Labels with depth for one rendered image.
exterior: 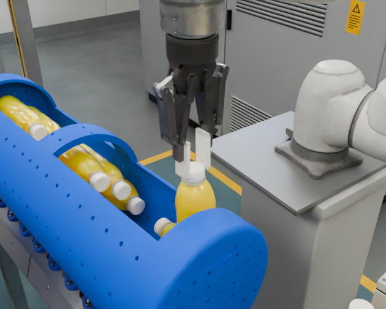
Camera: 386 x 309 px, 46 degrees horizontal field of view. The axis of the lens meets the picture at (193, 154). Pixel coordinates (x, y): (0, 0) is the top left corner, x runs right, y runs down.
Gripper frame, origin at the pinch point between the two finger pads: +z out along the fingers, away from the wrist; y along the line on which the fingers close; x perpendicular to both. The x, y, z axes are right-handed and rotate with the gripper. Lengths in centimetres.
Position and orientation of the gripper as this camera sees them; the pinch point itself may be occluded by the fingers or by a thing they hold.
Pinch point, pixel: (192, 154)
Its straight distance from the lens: 73.7
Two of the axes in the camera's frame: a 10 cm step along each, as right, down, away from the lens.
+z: 0.1, 8.5, 5.3
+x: 6.6, 3.9, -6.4
